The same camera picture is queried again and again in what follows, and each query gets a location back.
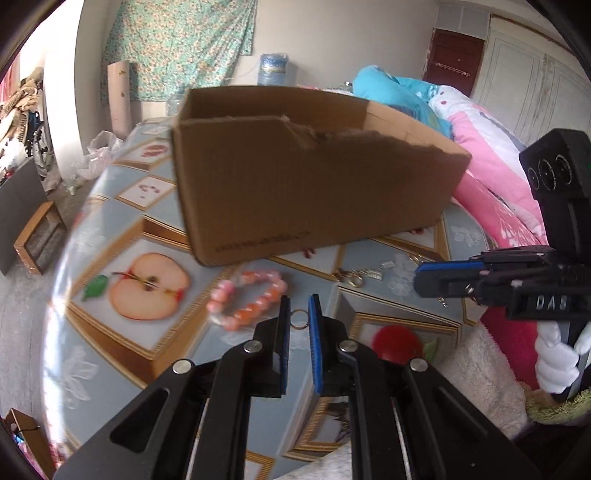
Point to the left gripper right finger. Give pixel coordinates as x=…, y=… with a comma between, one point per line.
x=330, y=375

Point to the blue plush blanket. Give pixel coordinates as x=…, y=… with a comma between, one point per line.
x=408, y=95

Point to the wooden framed stool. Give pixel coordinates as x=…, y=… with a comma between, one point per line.
x=36, y=235

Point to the dark red door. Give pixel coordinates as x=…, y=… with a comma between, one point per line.
x=454, y=59

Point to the fruit pattern bed sheet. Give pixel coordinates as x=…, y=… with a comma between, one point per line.
x=130, y=299

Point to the green floral wall cloth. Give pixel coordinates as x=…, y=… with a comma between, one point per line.
x=171, y=45

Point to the white gloved hand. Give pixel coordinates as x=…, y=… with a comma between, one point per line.
x=560, y=366

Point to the white plastic bag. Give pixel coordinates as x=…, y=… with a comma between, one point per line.
x=101, y=152

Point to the blue water jug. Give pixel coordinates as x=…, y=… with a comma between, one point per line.
x=272, y=69

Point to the black camera box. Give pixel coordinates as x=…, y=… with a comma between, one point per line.
x=557, y=167

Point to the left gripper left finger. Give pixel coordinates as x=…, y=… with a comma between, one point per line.
x=270, y=376

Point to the pile of clothes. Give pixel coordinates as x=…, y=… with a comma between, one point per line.
x=22, y=126

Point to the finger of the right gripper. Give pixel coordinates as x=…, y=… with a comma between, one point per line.
x=454, y=279

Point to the brown cardboard box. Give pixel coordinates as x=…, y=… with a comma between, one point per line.
x=264, y=171

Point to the dark grey cabinet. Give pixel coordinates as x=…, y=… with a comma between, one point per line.
x=20, y=197

